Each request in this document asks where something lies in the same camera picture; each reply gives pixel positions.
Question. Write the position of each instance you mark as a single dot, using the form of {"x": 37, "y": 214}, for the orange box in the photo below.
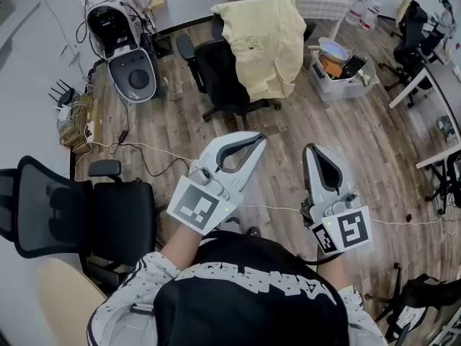
{"x": 331, "y": 67}

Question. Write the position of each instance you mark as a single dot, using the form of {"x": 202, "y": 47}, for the shiny round bowl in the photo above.
{"x": 333, "y": 49}

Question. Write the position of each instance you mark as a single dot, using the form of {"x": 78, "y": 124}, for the white power strip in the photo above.
{"x": 90, "y": 132}

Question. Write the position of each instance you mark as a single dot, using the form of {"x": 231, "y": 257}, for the person's left forearm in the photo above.
{"x": 183, "y": 247}

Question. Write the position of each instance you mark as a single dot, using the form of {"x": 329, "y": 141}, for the black flat tablet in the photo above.
{"x": 353, "y": 66}

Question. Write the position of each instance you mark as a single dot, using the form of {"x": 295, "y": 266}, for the white desk with metal legs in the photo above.
{"x": 437, "y": 81}

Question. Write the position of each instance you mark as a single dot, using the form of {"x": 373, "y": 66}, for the person's black and white shirt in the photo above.
{"x": 245, "y": 301}

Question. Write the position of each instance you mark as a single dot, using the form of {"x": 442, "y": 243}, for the black router with antennas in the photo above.
{"x": 65, "y": 96}

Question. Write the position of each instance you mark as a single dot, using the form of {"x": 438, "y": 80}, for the white open pod-shaped device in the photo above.
{"x": 124, "y": 49}

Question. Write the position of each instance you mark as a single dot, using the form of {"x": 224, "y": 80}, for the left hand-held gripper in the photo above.
{"x": 196, "y": 207}

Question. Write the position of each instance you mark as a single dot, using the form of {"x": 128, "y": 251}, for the small black floor object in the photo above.
{"x": 408, "y": 216}

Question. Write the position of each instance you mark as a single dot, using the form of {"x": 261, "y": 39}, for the black mesh-back office chair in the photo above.
{"x": 119, "y": 207}

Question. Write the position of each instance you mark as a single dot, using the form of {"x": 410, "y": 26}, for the clear plastic water bottle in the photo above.
{"x": 371, "y": 18}
{"x": 356, "y": 11}

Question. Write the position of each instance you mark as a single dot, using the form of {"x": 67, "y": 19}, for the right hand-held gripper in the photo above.
{"x": 351, "y": 229}

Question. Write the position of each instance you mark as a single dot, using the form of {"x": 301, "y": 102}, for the clear plastic storage bin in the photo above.
{"x": 342, "y": 88}

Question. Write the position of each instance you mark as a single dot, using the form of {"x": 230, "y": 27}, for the olive cardboard box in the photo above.
{"x": 77, "y": 121}

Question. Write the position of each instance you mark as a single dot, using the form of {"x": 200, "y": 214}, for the black office chair with headrest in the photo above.
{"x": 414, "y": 45}

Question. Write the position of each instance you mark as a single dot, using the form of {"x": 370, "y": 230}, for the black chair with draped bag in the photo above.
{"x": 421, "y": 301}

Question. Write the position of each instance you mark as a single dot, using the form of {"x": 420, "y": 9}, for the person's right forearm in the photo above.
{"x": 333, "y": 270}

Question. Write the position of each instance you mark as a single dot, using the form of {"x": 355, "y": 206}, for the pale yellow clothing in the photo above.
{"x": 264, "y": 45}

